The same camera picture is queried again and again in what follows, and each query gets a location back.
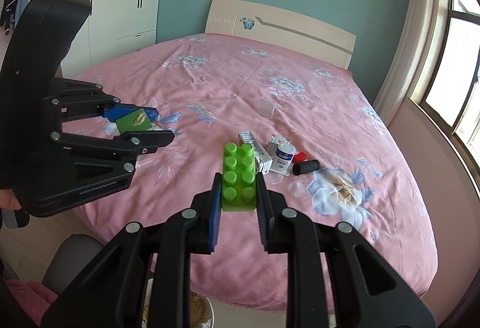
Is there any small green cube box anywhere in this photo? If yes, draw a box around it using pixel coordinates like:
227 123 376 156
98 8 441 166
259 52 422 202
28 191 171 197
115 109 152 134

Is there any green toy building block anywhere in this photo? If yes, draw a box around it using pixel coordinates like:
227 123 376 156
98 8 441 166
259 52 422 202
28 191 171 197
220 142 256 212

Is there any black foam roller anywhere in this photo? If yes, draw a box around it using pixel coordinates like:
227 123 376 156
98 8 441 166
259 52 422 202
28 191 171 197
292 160 320 176

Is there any white toothpaste box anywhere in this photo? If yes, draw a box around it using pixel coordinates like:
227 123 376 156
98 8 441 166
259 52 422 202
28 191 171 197
238 131 272 175

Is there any clear round sharpener container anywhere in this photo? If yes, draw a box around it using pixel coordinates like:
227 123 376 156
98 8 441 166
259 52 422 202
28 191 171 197
264 170 285 185

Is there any red small cap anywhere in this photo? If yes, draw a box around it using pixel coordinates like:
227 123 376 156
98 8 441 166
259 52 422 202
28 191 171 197
292 152 308 164

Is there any white medicine box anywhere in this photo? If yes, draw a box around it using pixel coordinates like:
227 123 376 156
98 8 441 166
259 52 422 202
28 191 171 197
267 134 290 157

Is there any white pill bottle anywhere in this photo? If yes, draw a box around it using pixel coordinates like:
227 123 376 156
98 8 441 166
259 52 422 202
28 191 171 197
271 142 296 176

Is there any white trash bin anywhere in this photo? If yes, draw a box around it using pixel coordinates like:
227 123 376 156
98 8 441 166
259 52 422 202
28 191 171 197
142 290 215 328

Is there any grey stool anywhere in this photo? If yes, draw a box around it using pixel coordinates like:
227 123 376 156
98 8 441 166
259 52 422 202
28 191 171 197
41 235 104 295

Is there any clear small plastic cube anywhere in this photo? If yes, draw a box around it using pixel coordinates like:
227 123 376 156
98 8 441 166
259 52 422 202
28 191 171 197
257 101 275 118

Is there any pink floral bed sheet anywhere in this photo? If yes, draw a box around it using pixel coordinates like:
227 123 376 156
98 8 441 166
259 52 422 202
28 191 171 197
76 34 438 295

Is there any cream wooden headboard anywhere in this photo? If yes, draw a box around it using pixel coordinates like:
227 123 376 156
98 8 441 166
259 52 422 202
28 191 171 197
205 0 356 70

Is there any white curtain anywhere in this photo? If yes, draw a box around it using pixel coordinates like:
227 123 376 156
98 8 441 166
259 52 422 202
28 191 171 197
373 0 434 126

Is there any window with frame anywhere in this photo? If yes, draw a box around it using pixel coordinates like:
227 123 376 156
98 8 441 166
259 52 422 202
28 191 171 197
410 0 480 160

